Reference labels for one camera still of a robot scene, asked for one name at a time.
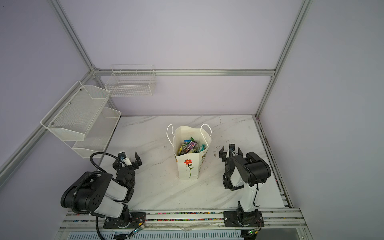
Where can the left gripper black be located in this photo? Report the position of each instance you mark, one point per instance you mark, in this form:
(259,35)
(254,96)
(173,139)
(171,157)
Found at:
(138,159)

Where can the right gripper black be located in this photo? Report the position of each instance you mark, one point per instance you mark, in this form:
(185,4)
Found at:
(222,155)

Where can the teal snack packet top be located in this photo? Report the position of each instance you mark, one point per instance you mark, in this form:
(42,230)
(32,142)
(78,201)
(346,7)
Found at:
(202,148)

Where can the brown purple candy bar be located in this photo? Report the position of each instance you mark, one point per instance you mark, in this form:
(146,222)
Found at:
(187,148)

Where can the white floral paper bag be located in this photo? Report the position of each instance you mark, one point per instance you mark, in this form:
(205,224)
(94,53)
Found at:
(190,164)

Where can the yellow-green snack packet back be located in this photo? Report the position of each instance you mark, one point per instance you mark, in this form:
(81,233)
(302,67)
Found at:
(181,148)

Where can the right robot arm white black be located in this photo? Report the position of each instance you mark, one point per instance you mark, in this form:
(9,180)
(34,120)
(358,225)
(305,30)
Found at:
(245,174)

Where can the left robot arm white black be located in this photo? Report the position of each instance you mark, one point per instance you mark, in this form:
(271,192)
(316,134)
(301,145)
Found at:
(102,195)

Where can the lower white mesh shelf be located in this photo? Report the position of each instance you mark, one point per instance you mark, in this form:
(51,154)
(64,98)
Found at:
(100,134)

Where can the white mesh shelf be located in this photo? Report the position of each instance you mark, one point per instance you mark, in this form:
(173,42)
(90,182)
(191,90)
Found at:
(72,118)
(100,134)

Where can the upper white mesh shelf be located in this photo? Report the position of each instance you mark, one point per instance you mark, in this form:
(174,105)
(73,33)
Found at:
(72,118)

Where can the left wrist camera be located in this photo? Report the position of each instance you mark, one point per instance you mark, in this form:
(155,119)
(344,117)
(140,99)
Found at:
(123,159)

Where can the white wire basket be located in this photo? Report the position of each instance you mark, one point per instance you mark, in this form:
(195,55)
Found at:
(131,81)

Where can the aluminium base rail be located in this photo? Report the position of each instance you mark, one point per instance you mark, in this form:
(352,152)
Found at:
(285,224)

